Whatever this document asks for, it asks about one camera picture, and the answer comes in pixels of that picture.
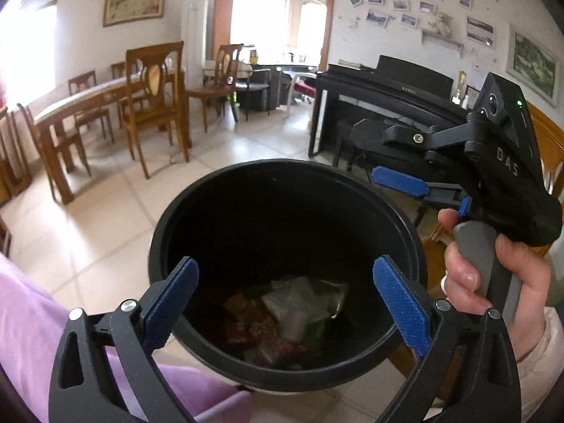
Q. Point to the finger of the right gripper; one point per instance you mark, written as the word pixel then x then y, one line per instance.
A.
pixel 412 186
pixel 371 135

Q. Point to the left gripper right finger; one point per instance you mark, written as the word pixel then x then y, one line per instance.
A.
pixel 466 370

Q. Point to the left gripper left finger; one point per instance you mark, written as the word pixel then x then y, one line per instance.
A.
pixel 83 387

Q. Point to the white plastic bag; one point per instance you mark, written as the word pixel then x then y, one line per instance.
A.
pixel 297 304

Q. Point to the red snack box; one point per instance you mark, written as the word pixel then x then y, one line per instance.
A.
pixel 249 322

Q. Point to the black trash bin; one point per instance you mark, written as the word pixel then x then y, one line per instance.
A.
pixel 251 224

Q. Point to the person right hand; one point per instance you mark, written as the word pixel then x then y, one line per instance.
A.
pixel 485 269

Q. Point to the black upright piano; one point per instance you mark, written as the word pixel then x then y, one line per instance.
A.
pixel 396 89

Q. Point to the beige right jacket sleeve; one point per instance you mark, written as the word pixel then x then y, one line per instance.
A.
pixel 540 369

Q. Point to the purple tablecloth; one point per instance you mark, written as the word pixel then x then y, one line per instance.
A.
pixel 32 323

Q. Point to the framed landscape picture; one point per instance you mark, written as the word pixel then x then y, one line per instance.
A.
pixel 533 64

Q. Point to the white standing air conditioner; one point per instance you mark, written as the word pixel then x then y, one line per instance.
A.
pixel 194 36

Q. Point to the wooden dining chair front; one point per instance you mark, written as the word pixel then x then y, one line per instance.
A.
pixel 155 96

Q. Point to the framed floral picture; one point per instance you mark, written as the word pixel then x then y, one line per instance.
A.
pixel 124 11

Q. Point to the wooden dining table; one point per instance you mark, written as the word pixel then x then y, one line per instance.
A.
pixel 99 96

